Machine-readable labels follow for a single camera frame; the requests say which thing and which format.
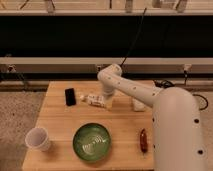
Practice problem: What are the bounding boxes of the clear plastic bottle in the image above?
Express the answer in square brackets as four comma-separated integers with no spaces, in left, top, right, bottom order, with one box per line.
[80,94,105,107]

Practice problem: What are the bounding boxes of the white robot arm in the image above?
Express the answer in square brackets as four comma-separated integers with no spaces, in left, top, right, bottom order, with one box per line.
[97,64,207,171]

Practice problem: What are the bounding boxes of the black smartphone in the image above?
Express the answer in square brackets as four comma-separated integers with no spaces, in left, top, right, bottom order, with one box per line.
[65,88,76,106]

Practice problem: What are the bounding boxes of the green glass bowl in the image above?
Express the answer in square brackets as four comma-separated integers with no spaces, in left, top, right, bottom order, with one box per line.
[72,123,111,163]

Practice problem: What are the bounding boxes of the brown sausage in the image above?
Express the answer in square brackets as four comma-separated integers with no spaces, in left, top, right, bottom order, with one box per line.
[140,129,148,153]

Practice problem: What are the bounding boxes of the white paper cup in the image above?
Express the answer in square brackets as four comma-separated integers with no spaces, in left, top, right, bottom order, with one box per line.
[25,127,51,151]

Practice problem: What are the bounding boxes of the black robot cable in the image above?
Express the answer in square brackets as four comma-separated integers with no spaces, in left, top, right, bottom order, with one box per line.
[153,79,210,111]

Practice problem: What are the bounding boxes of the black hanging cable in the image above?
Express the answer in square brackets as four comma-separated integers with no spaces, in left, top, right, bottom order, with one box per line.
[119,7,148,67]

